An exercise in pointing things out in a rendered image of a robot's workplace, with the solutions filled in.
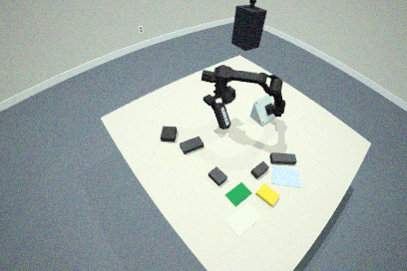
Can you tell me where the green flat rectangular block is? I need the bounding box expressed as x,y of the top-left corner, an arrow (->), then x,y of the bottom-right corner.
225,183 -> 252,206

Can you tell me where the yellow rectangular block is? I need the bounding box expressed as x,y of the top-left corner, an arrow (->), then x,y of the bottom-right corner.
255,184 -> 280,206

